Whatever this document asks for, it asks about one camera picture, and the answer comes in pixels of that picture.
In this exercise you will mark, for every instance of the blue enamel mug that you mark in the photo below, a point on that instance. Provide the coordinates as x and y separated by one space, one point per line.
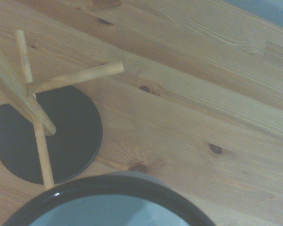
103 212

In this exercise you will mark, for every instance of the wooden mug tree black base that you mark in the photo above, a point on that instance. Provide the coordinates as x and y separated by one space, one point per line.
70 131

